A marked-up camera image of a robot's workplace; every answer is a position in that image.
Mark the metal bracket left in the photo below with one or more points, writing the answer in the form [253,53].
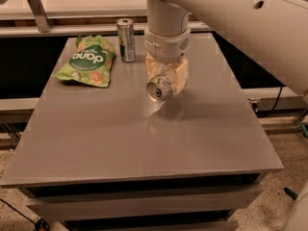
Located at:
[38,8]

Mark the tall slim silver can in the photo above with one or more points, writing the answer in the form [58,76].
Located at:
[125,31]

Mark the metal rail shelf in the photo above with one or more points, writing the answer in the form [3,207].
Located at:
[68,24]

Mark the green tool on floor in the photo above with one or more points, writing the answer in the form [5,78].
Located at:
[293,195]

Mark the white green 7up can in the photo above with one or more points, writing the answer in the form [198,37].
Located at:
[160,88]

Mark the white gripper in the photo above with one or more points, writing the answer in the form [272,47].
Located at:
[166,47]

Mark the green snack chip bag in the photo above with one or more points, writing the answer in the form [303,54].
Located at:
[91,64]

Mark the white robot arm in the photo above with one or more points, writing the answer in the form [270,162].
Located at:
[273,33]

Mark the grey cabinet with drawers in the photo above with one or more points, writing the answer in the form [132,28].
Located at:
[114,160]

